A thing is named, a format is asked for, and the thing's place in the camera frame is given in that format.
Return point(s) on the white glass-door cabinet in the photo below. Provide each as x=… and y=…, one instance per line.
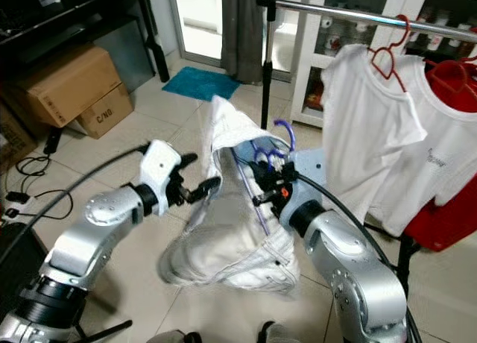
x=305, y=60

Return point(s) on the black chair seat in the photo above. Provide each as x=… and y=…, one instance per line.
x=19, y=268

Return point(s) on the black power adapter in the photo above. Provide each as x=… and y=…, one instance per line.
x=54, y=140

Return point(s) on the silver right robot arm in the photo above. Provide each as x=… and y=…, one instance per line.
x=350, y=261

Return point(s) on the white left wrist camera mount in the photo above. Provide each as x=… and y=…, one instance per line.
x=156, y=168

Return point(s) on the pale grey right wrist camera mount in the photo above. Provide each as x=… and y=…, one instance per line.
x=307, y=171

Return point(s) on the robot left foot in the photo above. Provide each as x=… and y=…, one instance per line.
x=175, y=337

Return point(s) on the grey panel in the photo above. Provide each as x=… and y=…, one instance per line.
x=130, y=48

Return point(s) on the red clothes hanger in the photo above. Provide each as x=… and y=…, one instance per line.
x=408, y=28

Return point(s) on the teal floor mat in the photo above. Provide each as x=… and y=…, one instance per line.
x=201, y=83

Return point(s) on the white trousers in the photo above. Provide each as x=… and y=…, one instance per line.
x=216, y=238

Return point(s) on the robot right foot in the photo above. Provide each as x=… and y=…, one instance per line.
x=276, y=334

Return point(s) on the white-framed glass door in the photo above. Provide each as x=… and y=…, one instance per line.
x=197, y=15

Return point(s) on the plain white t-shirt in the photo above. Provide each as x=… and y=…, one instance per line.
x=365, y=134

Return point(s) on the black desk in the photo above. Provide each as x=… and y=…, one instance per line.
x=67, y=19

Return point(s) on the cardboard box with label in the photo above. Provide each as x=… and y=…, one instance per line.
x=15, y=142

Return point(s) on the purple clothes hanger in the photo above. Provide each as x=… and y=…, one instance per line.
x=291, y=136

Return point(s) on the red t-shirt with print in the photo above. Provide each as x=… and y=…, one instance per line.
x=447, y=224

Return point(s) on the large plain cardboard box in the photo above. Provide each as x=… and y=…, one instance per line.
x=71, y=82

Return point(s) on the metal clothes rack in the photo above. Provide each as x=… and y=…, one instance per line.
x=343, y=13

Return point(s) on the grey curtain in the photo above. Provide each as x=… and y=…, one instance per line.
x=242, y=30

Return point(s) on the small printed cardboard box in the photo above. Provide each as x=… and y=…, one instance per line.
x=112, y=112

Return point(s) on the white t-shirt with print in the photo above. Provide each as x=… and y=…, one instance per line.
x=447, y=179

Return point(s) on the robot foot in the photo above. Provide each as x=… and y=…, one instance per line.
x=175, y=337
x=276, y=334

